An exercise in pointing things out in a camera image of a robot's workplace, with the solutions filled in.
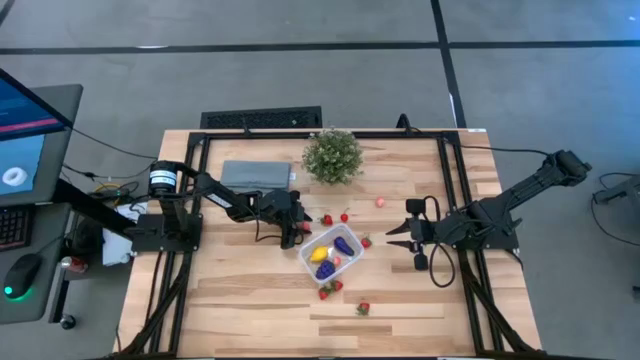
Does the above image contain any black metal table frame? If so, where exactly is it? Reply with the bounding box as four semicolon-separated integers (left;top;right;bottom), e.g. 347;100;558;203
113;128;546;360

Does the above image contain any black keyboard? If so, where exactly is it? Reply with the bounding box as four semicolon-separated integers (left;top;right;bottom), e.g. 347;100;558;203
0;204;35;252

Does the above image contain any purple grape bunch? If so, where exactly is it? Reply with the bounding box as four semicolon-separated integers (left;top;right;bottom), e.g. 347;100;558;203
314;259;337;281

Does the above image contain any black computer mouse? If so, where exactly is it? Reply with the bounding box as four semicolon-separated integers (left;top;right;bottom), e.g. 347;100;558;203
3;252;44;301

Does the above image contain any black diagonal support bar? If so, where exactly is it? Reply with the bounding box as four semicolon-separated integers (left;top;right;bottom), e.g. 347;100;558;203
49;178;139;236

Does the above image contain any black floor cable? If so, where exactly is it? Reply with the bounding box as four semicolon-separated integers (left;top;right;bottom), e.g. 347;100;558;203
589;172;640;246

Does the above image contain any white plastic box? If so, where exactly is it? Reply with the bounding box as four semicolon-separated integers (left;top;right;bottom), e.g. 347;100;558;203
102;227;136;267

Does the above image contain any grey side desk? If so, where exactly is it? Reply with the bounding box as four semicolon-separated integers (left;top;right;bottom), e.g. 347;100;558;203
0;201;72;325

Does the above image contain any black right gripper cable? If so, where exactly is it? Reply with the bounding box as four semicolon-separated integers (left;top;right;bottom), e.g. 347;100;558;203
423;194;457;290

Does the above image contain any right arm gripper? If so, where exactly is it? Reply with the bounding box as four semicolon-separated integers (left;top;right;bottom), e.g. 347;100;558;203
384;197;439;272

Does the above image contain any black tripod leg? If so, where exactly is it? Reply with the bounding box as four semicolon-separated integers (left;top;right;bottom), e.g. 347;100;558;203
592;172;640;206

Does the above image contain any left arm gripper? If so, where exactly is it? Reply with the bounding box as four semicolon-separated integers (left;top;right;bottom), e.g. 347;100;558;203
258;188;314;250

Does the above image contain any black monitor cable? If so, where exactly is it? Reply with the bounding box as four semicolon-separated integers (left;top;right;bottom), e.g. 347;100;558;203
68;126;159;161

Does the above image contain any clear plastic tupperware container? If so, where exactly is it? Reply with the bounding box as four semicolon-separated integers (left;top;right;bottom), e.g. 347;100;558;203
298;222;366;286

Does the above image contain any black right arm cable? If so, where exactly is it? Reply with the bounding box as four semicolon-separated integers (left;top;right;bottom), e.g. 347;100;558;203
439;139;552;157

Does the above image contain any black cable with connector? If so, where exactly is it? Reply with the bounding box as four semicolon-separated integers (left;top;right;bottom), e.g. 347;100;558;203
59;160;157;181

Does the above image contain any purple eggplant green cap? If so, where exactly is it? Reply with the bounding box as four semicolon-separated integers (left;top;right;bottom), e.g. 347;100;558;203
333;236;356;257

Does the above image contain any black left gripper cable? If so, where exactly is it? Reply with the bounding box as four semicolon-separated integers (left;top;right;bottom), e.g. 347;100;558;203
253;217;287;245

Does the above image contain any red drink can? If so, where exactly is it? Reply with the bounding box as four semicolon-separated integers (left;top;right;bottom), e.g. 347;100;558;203
59;255;90;275

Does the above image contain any computer monitor blue screen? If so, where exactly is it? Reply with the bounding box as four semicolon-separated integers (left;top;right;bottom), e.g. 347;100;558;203
0;67;85;207

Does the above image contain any white paper sheet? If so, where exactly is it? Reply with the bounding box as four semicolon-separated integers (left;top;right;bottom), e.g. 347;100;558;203
115;201;149;222

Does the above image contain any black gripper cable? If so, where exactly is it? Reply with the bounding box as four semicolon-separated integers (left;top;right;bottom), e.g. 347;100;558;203
253;217;287;245
423;194;457;290

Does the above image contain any grey folded cloth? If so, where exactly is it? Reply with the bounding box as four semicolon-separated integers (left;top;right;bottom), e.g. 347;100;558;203
219;159;297;197

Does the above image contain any green potted plant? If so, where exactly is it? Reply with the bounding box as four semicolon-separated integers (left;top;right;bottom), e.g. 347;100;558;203
301;127;365;187

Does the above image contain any black cable bundle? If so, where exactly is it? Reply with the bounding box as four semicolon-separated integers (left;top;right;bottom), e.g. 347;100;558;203
395;112;421;135

